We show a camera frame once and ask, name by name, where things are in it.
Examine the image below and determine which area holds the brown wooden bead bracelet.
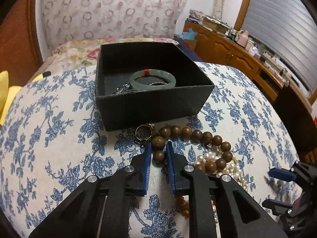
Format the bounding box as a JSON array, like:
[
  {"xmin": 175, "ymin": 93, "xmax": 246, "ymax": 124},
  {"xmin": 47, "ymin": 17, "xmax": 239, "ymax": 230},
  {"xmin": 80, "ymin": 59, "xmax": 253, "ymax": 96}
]
[{"xmin": 150, "ymin": 125, "xmax": 234, "ymax": 175}]

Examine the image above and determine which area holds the floral pink bed blanket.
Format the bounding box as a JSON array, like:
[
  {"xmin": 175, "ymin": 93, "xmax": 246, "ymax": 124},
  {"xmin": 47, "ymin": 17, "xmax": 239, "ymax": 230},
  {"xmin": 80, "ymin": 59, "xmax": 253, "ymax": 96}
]
[{"xmin": 29, "ymin": 38, "xmax": 179, "ymax": 83}]

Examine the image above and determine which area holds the red bead string bracelet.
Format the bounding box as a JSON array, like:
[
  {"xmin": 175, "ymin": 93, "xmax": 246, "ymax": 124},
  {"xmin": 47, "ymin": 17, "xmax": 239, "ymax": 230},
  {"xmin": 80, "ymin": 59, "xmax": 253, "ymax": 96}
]
[{"xmin": 174, "ymin": 195, "xmax": 191, "ymax": 219}]

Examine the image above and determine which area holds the grey window blind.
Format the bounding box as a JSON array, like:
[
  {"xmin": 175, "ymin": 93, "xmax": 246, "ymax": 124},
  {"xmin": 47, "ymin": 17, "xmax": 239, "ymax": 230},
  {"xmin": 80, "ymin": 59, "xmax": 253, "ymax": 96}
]
[{"xmin": 242, "ymin": 0, "xmax": 316, "ymax": 91}]

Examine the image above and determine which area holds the black jewelry box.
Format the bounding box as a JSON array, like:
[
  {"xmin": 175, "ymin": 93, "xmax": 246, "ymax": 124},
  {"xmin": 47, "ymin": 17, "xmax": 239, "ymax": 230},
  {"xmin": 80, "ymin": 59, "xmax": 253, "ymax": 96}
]
[{"xmin": 95, "ymin": 42, "xmax": 215, "ymax": 131}]

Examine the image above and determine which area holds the blue tissue box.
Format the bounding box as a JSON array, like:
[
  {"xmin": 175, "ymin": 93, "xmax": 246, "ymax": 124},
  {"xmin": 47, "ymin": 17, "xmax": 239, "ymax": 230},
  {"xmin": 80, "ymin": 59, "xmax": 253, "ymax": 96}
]
[{"xmin": 182, "ymin": 29, "xmax": 198, "ymax": 40}]

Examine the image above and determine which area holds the white pearl necklace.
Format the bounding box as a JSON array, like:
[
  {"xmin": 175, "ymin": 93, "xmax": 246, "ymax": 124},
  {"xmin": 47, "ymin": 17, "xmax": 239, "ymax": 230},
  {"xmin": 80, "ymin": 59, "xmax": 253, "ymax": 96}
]
[{"xmin": 193, "ymin": 146, "xmax": 249, "ymax": 225}]

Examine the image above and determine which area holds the pink kettle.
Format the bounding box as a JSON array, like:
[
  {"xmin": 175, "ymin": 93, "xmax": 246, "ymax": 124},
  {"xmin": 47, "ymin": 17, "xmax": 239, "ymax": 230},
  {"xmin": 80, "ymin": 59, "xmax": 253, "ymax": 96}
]
[{"xmin": 236, "ymin": 30, "xmax": 249, "ymax": 48}]

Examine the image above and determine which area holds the green jade bangle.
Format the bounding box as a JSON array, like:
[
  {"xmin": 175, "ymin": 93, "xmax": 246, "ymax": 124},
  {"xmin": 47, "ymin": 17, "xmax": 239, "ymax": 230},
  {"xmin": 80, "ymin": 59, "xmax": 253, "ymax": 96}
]
[{"xmin": 130, "ymin": 69, "xmax": 176, "ymax": 91}]

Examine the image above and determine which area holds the silver chain jewelry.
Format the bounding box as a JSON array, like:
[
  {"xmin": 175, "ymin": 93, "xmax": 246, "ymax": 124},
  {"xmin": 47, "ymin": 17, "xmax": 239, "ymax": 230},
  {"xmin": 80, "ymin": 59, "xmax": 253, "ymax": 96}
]
[{"xmin": 115, "ymin": 83, "xmax": 131, "ymax": 94}]

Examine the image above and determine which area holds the yellow Pikachu plush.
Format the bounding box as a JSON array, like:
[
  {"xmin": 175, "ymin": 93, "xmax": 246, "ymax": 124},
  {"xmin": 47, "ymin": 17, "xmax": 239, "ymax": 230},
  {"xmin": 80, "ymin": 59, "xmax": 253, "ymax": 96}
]
[{"xmin": 0, "ymin": 70, "xmax": 52, "ymax": 126}]

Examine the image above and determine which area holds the cardboard box on cabinet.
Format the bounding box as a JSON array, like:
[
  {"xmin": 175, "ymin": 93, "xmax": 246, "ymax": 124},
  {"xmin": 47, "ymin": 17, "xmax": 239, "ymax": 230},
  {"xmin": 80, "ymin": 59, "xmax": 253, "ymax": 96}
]
[{"xmin": 201, "ymin": 15, "xmax": 230, "ymax": 33}]

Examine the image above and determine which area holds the gold ring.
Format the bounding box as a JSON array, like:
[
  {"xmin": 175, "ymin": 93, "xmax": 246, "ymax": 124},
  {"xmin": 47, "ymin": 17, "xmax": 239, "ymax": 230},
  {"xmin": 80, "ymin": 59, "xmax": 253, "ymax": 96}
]
[{"xmin": 134, "ymin": 123, "xmax": 155, "ymax": 142}]

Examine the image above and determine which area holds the wooden sideboard cabinet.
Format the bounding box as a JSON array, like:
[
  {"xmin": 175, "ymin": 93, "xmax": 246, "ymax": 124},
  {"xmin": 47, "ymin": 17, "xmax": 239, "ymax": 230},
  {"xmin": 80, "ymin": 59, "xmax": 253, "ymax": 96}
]
[{"xmin": 183, "ymin": 20, "xmax": 316, "ymax": 163}]

